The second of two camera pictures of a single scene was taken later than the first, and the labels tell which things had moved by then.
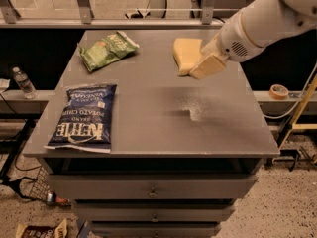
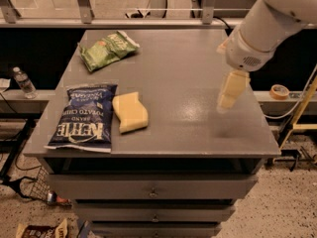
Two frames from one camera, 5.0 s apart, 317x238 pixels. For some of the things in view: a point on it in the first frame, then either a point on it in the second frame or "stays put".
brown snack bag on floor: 36,231 stays put
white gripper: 235,41 → 243,55
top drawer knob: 153,193 stays put
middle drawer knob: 155,219 stays put
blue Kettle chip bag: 86,119 stays put
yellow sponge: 186,52 → 132,115
